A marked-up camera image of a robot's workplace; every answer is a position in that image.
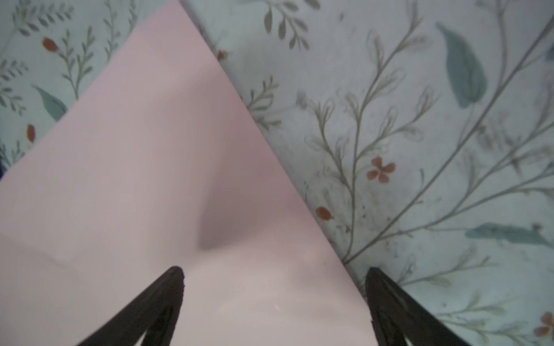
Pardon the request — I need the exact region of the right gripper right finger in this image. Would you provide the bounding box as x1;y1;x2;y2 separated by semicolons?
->
365;268;468;346

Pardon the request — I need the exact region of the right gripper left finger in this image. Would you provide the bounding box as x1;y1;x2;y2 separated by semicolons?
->
79;266;185;346

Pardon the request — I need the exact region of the pink wrapping paper sheet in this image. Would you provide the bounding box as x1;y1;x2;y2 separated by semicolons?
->
1;1;376;345

